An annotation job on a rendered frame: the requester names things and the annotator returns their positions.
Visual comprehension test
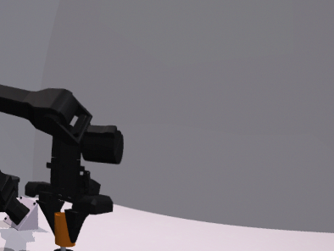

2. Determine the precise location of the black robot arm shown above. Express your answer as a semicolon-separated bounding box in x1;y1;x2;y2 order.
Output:
0;84;124;225

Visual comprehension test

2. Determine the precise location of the orange knob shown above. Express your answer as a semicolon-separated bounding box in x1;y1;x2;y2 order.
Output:
54;212;75;248

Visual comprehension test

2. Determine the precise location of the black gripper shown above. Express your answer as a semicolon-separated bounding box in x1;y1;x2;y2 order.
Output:
25;158;114;243

